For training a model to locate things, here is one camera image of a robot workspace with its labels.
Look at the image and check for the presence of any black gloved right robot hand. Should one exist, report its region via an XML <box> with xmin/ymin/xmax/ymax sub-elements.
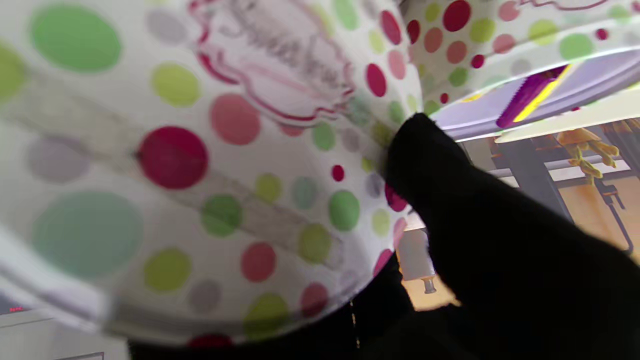
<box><xmin>127</xmin><ymin>112</ymin><xmax>640</xmax><ymax>360</ymax></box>

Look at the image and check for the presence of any purple gold cookie packet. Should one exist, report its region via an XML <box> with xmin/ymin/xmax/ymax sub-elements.
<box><xmin>495</xmin><ymin>64</ymin><xmax>573</xmax><ymax>130</ymax></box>

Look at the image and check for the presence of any round polka dot cookie box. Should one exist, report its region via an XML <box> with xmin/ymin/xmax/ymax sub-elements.
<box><xmin>400</xmin><ymin>0</ymin><xmax>640</xmax><ymax>143</ymax></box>

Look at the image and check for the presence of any round polka dot box lid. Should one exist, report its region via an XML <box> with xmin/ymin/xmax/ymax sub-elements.
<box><xmin>0</xmin><ymin>0</ymin><xmax>426</xmax><ymax>347</ymax></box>

